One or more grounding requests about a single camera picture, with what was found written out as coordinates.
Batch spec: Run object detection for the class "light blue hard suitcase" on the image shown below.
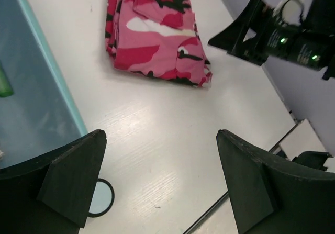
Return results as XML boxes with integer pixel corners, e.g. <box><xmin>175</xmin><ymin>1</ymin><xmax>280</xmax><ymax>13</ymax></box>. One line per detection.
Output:
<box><xmin>0</xmin><ymin>0</ymin><xmax>115</xmax><ymax>218</ymax></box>

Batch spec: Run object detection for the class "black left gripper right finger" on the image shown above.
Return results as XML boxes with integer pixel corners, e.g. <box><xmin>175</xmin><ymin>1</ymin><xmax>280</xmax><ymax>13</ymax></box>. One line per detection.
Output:
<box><xmin>217</xmin><ymin>130</ymin><xmax>334</xmax><ymax>233</ymax></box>

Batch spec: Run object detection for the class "pink camouflage garment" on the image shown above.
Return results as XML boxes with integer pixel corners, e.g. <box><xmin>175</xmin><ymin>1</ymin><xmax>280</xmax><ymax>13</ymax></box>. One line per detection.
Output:
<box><xmin>105</xmin><ymin>0</ymin><xmax>212</xmax><ymax>87</ymax></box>

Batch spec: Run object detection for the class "green lipstick tube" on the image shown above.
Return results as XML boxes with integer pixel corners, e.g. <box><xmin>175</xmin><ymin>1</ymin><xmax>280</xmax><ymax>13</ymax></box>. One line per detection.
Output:
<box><xmin>0</xmin><ymin>63</ymin><xmax>14</xmax><ymax>97</ymax></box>

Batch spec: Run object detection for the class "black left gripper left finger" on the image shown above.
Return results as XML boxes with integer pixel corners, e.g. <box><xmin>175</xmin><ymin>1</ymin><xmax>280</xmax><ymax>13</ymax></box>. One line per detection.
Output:
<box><xmin>1</xmin><ymin>130</ymin><xmax>107</xmax><ymax>234</ymax></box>

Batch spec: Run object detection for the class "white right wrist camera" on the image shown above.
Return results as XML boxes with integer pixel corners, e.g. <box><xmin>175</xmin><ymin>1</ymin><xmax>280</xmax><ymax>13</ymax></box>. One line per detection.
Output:
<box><xmin>275</xmin><ymin>0</ymin><xmax>305</xmax><ymax>24</ymax></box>

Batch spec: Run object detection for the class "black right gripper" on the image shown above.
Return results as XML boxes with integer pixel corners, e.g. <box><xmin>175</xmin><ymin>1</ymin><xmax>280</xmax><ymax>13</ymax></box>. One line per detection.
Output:
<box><xmin>208</xmin><ymin>0</ymin><xmax>334</xmax><ymax>80</ymax></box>

